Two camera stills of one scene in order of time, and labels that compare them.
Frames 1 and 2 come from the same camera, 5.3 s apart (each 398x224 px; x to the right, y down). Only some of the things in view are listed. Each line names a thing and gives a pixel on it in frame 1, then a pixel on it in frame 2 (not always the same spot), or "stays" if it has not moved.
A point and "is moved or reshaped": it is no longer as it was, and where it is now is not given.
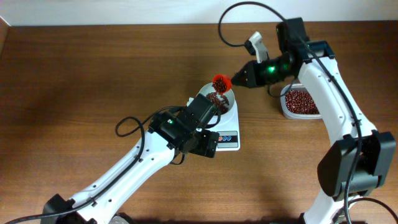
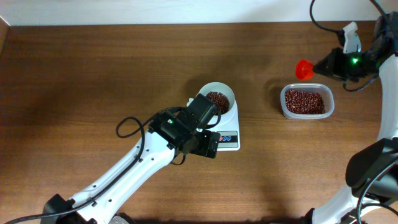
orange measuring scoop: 222,83 is moved or reshaped
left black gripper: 204,106 stays
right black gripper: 249,74 to 325,66
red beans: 299,102 stays
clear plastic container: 297,104 stays
